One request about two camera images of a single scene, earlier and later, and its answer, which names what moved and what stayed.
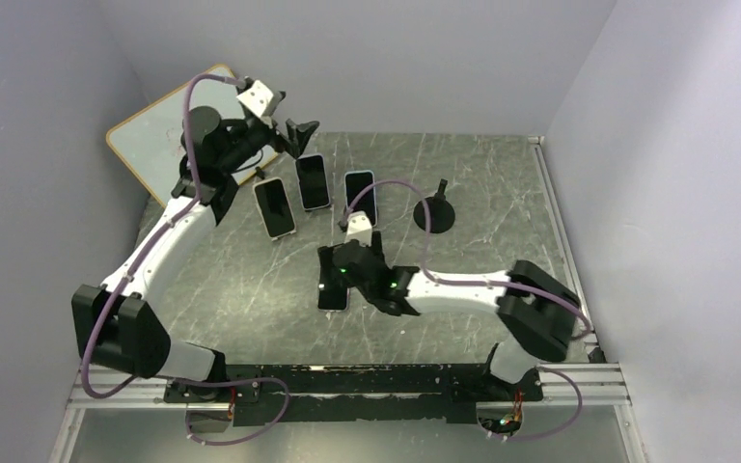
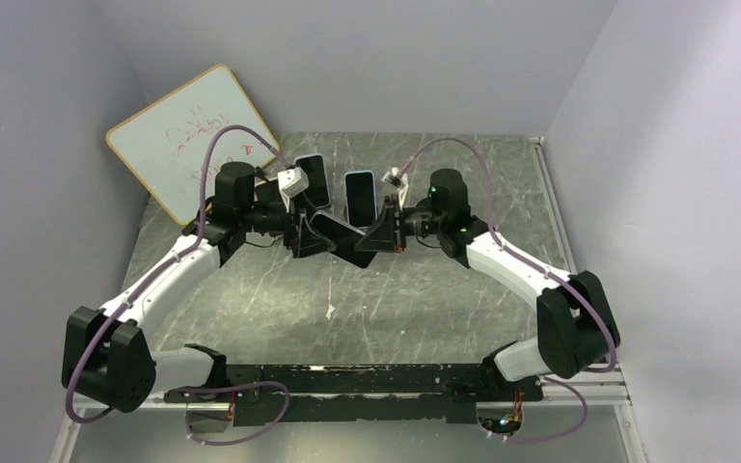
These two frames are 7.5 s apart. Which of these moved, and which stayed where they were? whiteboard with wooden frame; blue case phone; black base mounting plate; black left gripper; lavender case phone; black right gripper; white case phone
Moved: white case phone; black left gripper; black right gripper
Stayed: lavender case phone; whiteboard with wooden frame; black base mounting plate; blue case phone
